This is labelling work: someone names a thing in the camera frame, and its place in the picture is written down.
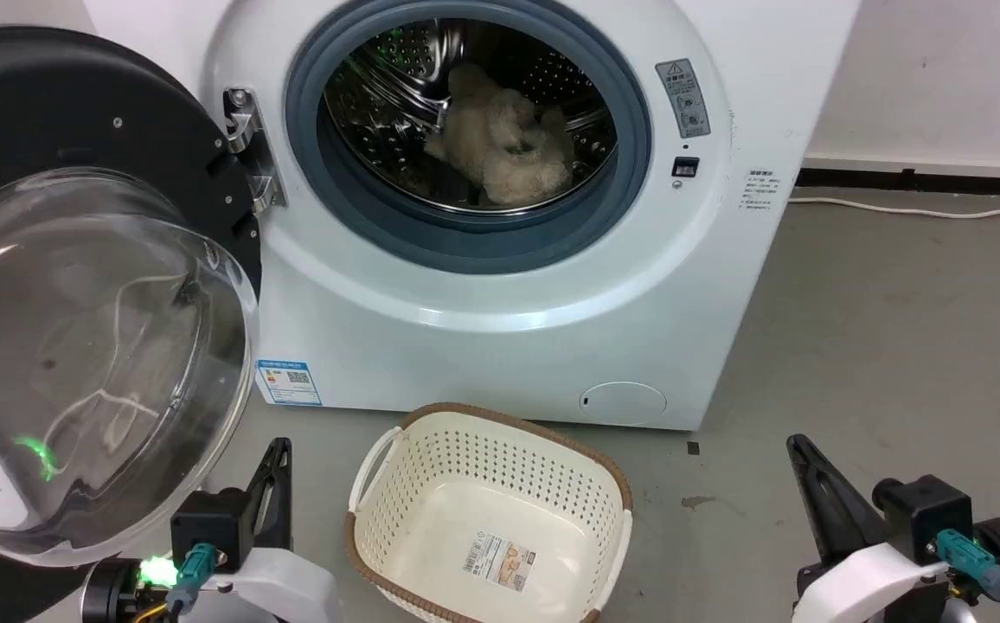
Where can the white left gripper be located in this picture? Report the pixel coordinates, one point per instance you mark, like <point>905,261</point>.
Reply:
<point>284,593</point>

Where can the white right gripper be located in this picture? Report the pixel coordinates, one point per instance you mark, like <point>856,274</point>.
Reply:
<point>872,584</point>

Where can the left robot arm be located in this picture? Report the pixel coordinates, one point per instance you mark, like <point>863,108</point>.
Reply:
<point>111,593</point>

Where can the black washer door glass bowl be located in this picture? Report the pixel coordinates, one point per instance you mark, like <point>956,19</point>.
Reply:
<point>76,346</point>

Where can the white front-load washing machine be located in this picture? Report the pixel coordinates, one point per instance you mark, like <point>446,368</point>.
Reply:
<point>483,346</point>

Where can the metal door hinge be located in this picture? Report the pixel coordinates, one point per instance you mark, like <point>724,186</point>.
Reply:
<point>251,151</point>

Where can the black door latch slot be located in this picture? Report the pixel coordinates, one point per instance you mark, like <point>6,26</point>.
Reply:
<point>684,167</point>

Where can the blue energy label sticker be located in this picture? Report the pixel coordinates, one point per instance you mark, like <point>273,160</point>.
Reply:
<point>289,382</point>

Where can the cream laundry basket brown rim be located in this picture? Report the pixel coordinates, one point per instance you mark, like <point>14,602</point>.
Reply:
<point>491,484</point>

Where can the paper product label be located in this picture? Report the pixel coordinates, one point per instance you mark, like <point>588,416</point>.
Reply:
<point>498,561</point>

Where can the round white filter cover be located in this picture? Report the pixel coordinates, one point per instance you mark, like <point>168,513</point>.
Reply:
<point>622,403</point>

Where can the small printed text sticker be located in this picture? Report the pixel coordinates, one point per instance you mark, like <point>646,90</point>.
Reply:
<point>758,190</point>

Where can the black baseboard strip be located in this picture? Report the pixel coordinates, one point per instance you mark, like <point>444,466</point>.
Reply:
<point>924,182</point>

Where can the perforated steel drum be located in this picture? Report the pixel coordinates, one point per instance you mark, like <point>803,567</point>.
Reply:
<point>396,112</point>

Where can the beige plush toy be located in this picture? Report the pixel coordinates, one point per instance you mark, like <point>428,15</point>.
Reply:
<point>509,147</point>

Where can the grey warning sticker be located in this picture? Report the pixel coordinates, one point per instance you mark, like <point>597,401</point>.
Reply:
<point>683,97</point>

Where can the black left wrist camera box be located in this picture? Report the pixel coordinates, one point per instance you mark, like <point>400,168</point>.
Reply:
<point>210,523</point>

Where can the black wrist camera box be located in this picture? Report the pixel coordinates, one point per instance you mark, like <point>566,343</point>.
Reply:
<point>210,523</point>
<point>928,510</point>

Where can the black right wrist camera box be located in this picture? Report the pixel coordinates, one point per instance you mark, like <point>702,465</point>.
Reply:
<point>928,510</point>

